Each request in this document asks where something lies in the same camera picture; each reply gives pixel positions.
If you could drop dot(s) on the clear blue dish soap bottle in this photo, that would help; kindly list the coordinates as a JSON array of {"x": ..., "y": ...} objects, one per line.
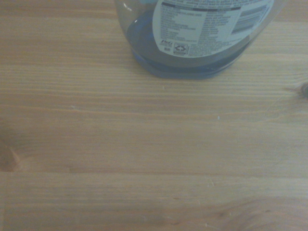
[{"x": 183, "y": 29}]

